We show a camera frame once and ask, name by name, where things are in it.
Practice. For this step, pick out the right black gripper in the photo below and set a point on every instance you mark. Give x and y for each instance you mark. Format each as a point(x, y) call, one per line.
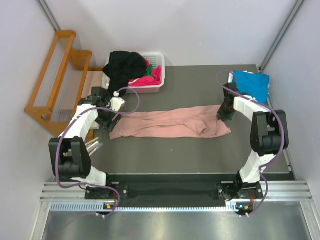
point(221, 114)

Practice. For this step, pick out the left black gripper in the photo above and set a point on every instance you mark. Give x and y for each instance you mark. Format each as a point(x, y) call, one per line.
point(109, 121)

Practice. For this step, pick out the pink t shirt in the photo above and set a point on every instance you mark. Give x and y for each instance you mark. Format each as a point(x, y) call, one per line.
point(193, 122)

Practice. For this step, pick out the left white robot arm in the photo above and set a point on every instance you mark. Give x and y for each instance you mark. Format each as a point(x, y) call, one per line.
point(70, 158)

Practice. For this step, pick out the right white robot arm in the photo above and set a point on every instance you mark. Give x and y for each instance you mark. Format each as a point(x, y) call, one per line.
point(268, 138)

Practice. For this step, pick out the bundle of marker pens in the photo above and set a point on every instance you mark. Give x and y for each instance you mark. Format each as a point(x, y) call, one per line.
point(93, 145)

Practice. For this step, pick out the white folded t shirt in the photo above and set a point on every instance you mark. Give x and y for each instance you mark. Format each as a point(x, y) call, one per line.
point(230, 77)

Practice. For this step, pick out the blue folded t shirt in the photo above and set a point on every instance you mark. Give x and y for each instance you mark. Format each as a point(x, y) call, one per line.
point(252, 85)

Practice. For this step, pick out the black t shirt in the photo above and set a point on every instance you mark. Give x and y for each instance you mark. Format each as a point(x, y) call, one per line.
point(122, 67)

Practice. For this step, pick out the orange wooden rack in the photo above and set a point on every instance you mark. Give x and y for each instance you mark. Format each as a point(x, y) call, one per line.
point(66, 77)

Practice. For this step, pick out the magenta t shirt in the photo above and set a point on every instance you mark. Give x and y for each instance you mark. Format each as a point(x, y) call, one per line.
point(154, 80)

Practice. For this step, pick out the green t shirt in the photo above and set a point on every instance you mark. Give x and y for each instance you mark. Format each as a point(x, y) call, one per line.
point(149, 71)

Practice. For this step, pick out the white plastic laundry basket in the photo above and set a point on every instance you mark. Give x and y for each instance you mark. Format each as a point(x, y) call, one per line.
point(156, 59)

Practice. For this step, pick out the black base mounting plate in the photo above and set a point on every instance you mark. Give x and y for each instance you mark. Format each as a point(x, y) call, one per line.
point(173, 190)

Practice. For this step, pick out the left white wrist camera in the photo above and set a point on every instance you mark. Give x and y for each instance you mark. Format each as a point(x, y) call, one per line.
point(116, 102)

